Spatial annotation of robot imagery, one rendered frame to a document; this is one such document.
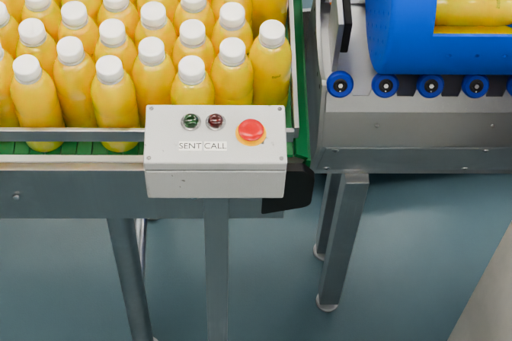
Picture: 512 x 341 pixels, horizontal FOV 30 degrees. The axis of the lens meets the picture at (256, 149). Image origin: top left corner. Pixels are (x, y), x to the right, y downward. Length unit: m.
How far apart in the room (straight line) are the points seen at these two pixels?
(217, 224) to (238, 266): 0.93
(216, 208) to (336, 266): 0.74
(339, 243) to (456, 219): 0.58
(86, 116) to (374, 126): 0.49
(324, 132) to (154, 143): 0.40
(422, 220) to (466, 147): 0.88
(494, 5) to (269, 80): 0.36
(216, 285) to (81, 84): 0.48
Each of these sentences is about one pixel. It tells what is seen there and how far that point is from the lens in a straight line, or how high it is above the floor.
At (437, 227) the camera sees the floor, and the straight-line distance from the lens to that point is 2.58.
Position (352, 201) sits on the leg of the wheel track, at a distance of 1.93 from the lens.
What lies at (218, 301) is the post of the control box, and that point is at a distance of 1.82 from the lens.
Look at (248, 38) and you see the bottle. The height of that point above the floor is 1.05.
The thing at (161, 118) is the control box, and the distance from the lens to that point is 1.37.
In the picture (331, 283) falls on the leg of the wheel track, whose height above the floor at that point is 0.16.
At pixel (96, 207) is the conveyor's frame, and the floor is 0.77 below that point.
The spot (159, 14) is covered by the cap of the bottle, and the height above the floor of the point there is 1.09.
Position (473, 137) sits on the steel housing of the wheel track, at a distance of 1.70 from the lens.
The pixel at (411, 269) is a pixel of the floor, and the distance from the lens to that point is 2.51.
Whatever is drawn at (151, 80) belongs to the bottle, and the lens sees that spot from 1.47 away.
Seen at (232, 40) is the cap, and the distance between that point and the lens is 1.46.
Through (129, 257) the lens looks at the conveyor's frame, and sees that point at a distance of 1.86.
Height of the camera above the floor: 2.23
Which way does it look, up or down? 57 degrees down
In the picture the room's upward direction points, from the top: 3 degrees clockwise
